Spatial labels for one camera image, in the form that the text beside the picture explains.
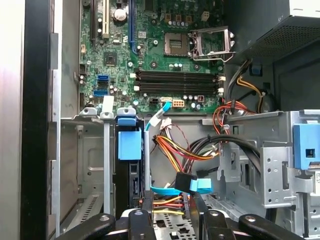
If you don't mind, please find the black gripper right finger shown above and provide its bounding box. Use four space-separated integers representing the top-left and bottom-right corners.
187 192 305 240

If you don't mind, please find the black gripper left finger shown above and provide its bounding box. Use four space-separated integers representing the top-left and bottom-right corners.
56 190 156 240

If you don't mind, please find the yellow red power wire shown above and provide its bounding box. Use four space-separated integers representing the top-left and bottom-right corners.
151 192 192 217

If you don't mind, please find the blue data wire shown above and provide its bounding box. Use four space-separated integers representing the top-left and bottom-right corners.
149 171 212 195

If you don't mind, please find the hard disk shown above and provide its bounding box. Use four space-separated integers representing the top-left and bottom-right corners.
114 107 146 220

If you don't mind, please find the grey metal disk bay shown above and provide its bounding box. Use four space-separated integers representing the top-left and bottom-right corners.
59 107 266 240

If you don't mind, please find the grey optical drive cage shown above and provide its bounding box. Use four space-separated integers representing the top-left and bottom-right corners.
259 109 320 240

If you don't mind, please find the white connector with blue tab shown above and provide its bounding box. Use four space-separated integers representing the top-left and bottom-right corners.
144 101 174 132

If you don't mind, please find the blue drive latch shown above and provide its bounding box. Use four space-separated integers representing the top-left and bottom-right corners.
292 123 320 170

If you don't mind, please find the black RAM slot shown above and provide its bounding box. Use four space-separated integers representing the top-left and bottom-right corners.
136 71 218 77
136 82 218 89
136 87 218 95
136 76 218 83

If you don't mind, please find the black PC case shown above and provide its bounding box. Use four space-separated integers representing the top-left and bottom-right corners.
19 0 320 240

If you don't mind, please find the green motherboard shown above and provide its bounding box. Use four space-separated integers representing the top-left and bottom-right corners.
78 0 226 115

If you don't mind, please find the locking lever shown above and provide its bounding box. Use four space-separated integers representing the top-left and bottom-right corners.
192 50 237 63

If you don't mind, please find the CPU socket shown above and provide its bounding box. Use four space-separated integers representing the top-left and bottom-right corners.
163 31 189 58

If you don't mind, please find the metal socket cover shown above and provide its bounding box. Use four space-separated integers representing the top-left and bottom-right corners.
189 25 236 59

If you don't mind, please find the blue expansion slot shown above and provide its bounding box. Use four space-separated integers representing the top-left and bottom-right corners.
127 0 141 55

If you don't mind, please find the grey power supply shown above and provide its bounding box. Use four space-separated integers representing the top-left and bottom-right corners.
223 0 320 67

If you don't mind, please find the white expansion slot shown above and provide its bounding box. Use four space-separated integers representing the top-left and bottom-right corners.
101 0 111 39

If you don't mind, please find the silver coin battery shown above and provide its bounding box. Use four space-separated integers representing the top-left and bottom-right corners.
113 8 128 21

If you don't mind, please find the orange red wire bundle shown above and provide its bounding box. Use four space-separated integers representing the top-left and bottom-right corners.
151 100 257 176

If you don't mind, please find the thick black wire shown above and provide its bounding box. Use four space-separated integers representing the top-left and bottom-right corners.
188 134 263 177

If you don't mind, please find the yellow black wire bundle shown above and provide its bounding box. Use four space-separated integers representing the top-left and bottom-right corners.
227 59 267 114

